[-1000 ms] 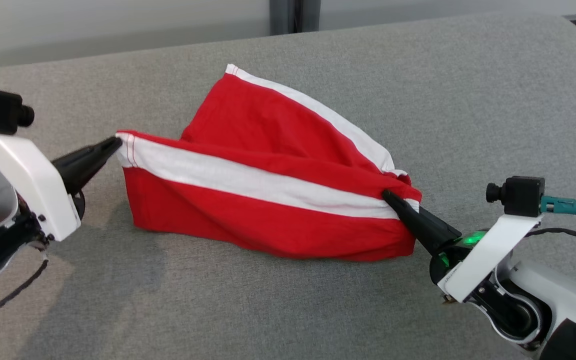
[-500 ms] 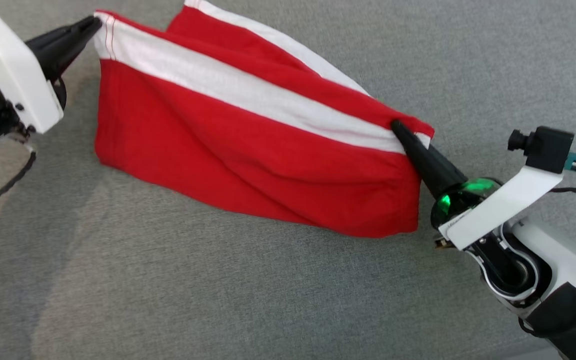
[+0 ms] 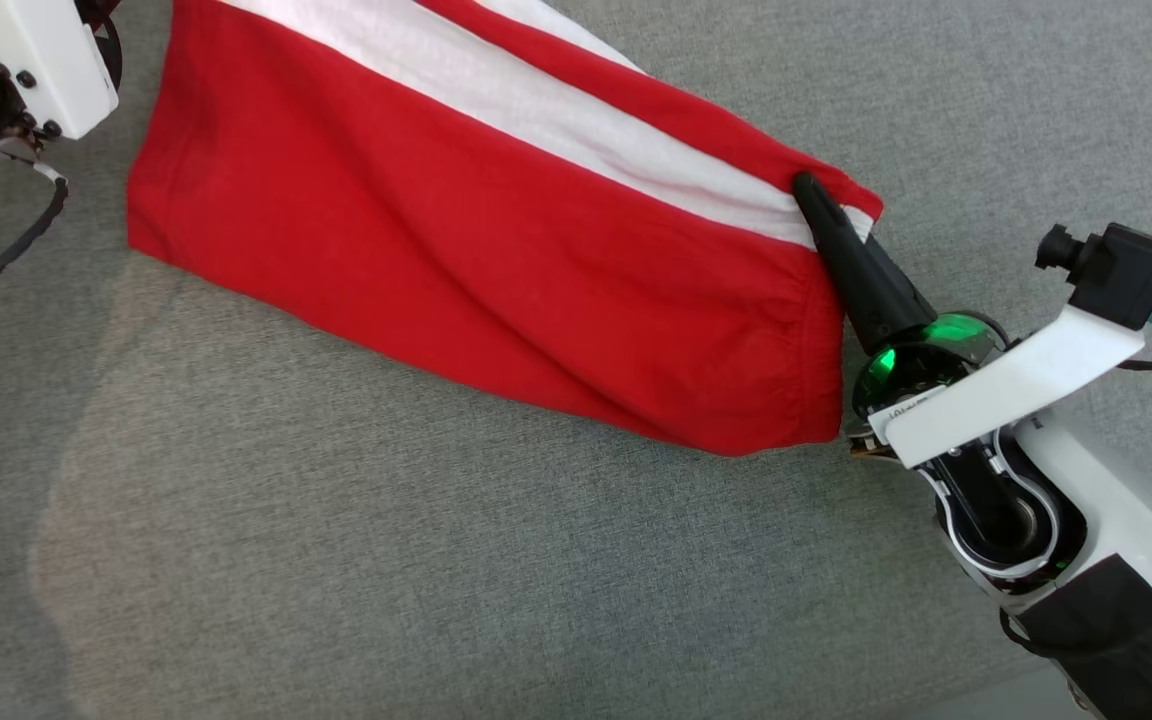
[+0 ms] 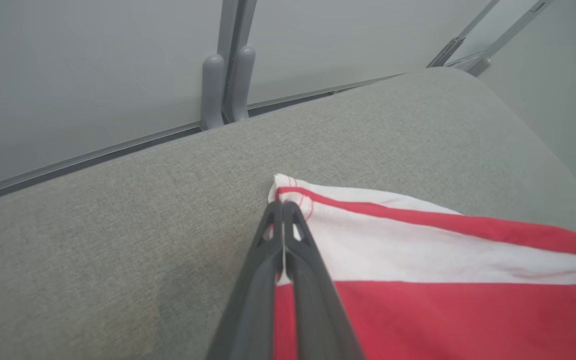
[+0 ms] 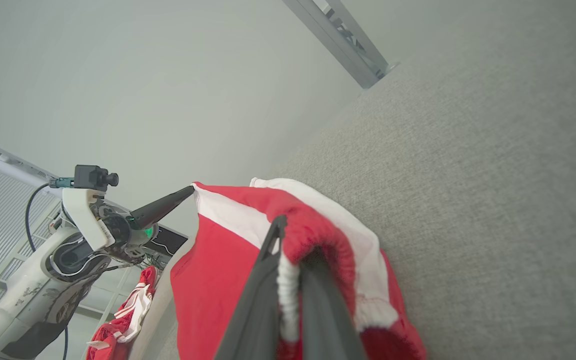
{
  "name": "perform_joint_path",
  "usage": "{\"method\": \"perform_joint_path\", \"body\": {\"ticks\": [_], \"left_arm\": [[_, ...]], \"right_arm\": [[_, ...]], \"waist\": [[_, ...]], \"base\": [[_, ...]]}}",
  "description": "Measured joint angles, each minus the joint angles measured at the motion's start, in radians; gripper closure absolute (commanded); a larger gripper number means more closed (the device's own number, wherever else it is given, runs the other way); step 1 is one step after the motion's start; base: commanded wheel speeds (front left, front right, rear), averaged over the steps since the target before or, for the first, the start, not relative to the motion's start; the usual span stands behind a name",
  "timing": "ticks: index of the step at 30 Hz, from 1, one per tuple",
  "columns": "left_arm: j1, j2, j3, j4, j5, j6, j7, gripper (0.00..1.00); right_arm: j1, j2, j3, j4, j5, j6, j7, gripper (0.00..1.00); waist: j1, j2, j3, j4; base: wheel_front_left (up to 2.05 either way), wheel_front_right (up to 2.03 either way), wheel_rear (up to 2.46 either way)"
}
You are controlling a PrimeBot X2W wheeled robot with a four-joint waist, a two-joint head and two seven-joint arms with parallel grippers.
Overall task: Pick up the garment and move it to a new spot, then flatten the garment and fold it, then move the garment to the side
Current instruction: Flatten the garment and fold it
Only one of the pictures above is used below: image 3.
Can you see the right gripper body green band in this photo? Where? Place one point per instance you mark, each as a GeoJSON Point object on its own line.
{"type": "Point", "coordinates": [921, 360]}

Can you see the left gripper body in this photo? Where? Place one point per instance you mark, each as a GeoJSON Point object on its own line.
{"type": "Point", "coordinates": [111, 55]}

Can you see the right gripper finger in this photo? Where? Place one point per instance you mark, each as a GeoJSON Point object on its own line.
{"type": "Point", "coordinates": [866, 285]}

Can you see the red shorts white stripe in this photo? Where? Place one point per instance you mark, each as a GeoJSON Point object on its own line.
{"type": "Point", "coordinates": [436, 250]}

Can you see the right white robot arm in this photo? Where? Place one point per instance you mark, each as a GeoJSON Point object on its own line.
{"type": "Point", "coordinates": [1126, 520]}

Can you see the left white camera bracket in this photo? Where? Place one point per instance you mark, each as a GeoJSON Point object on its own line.
{"type": "Point", "coordinates": [46, 60]}

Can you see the white camera bracket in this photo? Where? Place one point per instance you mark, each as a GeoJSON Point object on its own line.
{"type": "Point", "coordinates": [46, 60]}
{"type": "Point", "coordinates": [1016, 385]}

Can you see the right white camera bracket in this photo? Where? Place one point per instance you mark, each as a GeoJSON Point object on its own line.
{"type": "Point", "coordinates": [1016, 385]}

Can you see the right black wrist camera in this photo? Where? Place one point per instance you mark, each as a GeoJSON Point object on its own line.
{"type": "Point", "coordinates": [1126, 275]}

